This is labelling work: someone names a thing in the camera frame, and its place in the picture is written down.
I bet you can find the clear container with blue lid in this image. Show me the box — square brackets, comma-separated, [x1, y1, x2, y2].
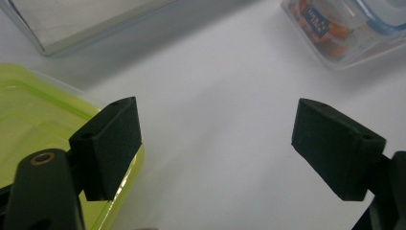
[281, 0, 406, 71]

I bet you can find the white wire shelf rack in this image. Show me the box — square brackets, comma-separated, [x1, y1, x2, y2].
[0, 0, 180, 58]

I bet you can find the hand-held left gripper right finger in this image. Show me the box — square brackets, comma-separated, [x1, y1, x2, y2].
[290, 98, 387, 202]

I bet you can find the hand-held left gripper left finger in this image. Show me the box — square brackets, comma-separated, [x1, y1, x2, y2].
[68, 96, 143, 202]

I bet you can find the green lidded plastic container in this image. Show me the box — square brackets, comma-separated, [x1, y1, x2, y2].
[0, 62, 146, 230]

